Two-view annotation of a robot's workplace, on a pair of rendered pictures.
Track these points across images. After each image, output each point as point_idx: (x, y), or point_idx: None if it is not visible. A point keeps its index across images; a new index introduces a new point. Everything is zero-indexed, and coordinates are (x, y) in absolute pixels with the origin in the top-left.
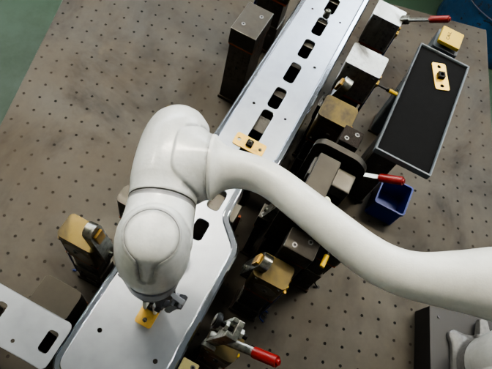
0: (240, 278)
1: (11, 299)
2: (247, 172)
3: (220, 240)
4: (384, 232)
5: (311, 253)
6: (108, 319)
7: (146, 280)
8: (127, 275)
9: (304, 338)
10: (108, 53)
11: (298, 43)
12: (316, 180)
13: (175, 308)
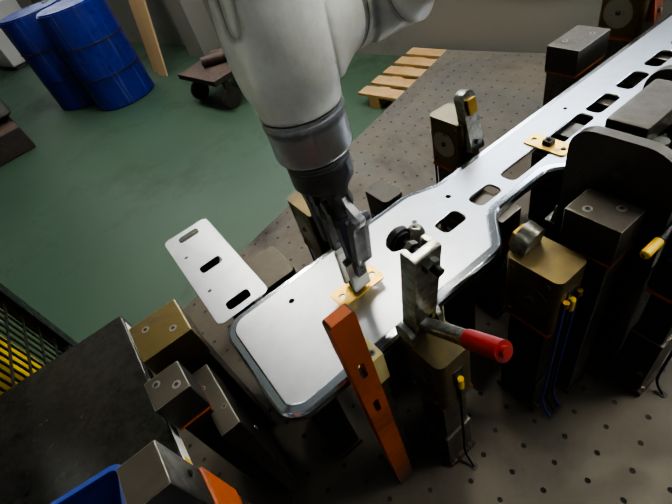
0: None
1: (227, 256)
2: None
3: (476, 235)
4: None
5: (620, 222)
6: (305, 292)
7: (233, 24)
8: (217, 31)
9: (626, 467)
10: (424, 130)
11: (647, 54)
12: (640, 105)
13: (352, 233)
